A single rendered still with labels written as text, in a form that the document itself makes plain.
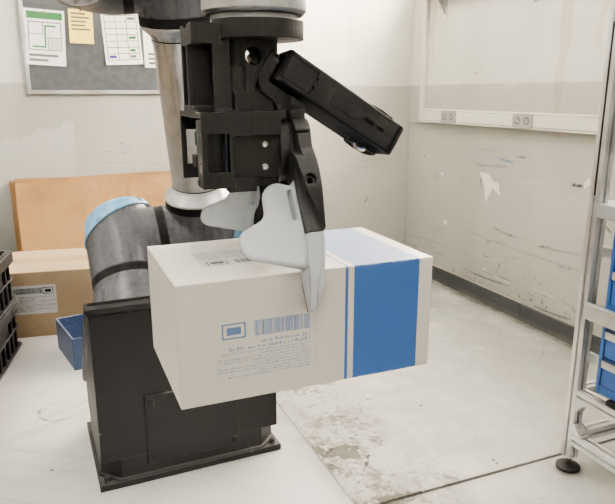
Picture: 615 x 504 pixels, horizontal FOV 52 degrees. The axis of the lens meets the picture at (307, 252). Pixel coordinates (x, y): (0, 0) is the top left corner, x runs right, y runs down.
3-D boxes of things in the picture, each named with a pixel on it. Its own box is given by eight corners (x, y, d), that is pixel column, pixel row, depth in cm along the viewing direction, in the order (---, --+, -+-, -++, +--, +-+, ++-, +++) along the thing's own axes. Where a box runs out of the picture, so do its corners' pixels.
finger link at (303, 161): (289, 250, 45) (265, 146, 48) (311, 248, 46) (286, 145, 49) (309, 224, 41) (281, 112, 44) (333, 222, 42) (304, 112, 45)
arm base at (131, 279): (188, 340, 107) (177, 289, 111) (184, 304, 93) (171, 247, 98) (97, 361, 103) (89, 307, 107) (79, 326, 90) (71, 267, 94)
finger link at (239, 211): (192, 242, 57) (201, 165, 50) (254, 236, 59) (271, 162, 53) (200, 268, 55) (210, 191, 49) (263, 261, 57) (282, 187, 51)
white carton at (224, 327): (360, 316, 61) (361, 226, 59) (427, 363, 51) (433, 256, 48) (153, 347, 54) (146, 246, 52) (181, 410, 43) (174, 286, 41)
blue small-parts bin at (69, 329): (143, 329, 153) (141, 302, 152) (166, 349, 141) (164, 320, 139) (58, 347, 142) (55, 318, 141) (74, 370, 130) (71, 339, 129)
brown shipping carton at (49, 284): (-12, 341, 146) (-21, 275, 142) (6, 310, 167) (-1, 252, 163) (121, 329, 153) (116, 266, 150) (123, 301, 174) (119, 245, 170)
